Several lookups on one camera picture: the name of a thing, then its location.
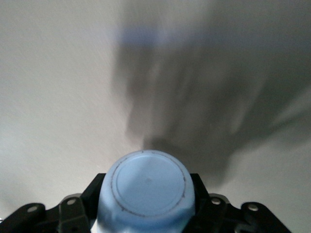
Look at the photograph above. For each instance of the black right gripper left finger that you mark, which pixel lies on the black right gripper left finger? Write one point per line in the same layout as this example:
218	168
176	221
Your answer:
90	201

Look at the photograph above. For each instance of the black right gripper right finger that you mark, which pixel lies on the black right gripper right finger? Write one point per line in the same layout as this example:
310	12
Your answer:
201	206

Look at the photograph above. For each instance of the light blue plastic cup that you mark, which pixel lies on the light blue plastic cup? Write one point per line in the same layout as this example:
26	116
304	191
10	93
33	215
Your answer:
148	184

